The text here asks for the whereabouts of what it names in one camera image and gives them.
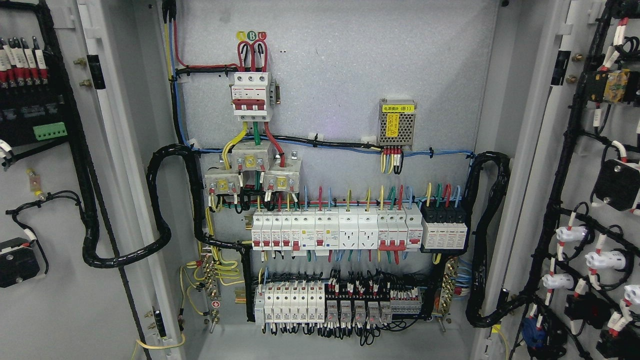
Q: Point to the right current transformer block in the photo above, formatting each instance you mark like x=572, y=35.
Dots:
x=283, y=179

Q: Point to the black surge protector module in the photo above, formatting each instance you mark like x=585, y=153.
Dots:
x=444, y=229

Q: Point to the upper current transformer block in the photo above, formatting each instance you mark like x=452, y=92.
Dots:
x=247, y=156

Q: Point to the relay row with red lights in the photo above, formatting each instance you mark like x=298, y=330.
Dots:
x=349, y=313

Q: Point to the white socket breaker row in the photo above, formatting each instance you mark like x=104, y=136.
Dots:
x=336, y=230

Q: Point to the lower white mini breaker row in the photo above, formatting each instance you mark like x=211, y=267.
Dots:
x=290, y=302

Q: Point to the brass ground terminal bar left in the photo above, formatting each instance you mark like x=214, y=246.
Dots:
x=210, y=289

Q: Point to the grey cabinet door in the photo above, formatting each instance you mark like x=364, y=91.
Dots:
x=563, y=278
x=74, y=312

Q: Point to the brass terminal bar right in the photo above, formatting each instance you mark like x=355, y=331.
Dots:
x=447, y=289

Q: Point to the red white main circuit breaker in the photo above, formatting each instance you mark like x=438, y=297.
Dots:
x=253, y=96

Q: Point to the perforated metal power supply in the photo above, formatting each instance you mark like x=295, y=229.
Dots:
x=396, y=122

